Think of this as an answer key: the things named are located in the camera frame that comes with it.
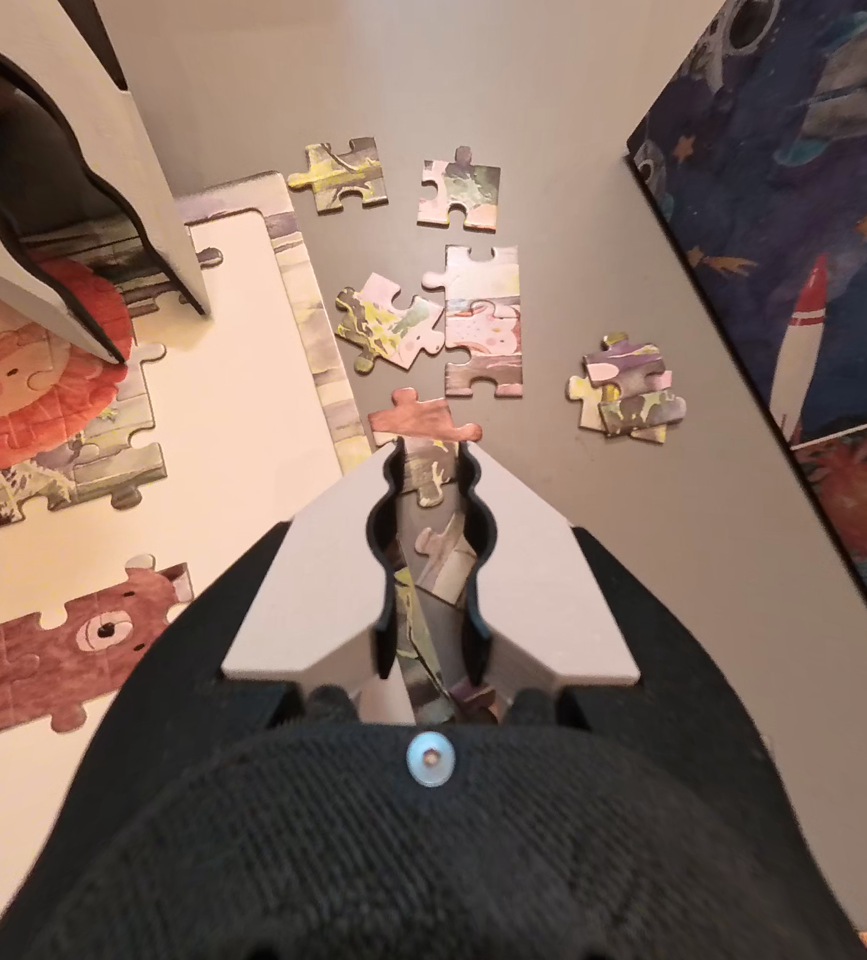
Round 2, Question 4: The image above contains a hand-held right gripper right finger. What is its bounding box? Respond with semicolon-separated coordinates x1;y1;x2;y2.
456;442;643;690

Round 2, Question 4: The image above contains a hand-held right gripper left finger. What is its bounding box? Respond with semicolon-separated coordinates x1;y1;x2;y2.
222;441;407;687

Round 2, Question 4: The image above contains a reddish brown puzzle piece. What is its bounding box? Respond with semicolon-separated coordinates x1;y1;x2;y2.
368;388;483;507

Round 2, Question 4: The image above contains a lion jigsaw puzzle board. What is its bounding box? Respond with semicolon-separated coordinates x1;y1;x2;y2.
0;171;375;960

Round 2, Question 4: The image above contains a pile of puzzle pieces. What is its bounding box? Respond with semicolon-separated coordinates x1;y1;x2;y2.
334;243;690;725

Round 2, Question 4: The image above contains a joined brown bear puzzle section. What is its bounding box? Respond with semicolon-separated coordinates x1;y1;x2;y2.
0;555;195;747

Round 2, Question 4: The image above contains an orange corner puzzle piece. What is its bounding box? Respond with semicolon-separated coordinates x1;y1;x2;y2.
416;146;502;232

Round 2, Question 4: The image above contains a space print puzzle box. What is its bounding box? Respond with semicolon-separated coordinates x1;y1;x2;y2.
624;0;867;650

